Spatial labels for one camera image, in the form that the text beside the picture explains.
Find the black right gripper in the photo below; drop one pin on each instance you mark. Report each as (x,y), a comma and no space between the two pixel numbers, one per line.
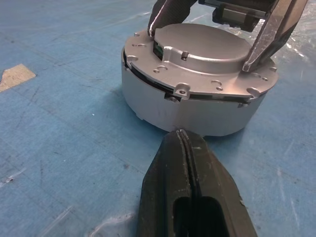
(234,13)

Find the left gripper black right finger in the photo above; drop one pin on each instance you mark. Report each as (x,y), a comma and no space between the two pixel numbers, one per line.
(217,187)

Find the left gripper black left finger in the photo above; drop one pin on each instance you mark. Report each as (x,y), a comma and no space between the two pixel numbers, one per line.
(163,187)

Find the grey round motor lid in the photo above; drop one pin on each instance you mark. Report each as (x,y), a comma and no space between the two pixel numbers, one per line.
(197,47)

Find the grey round motor housing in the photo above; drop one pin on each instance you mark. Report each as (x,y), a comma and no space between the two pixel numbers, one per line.
(197,116)

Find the blue table mat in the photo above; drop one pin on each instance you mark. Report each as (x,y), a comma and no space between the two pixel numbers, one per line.
(61,148)

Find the tan tape piece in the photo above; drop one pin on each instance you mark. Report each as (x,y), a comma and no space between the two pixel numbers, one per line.
(14,76)

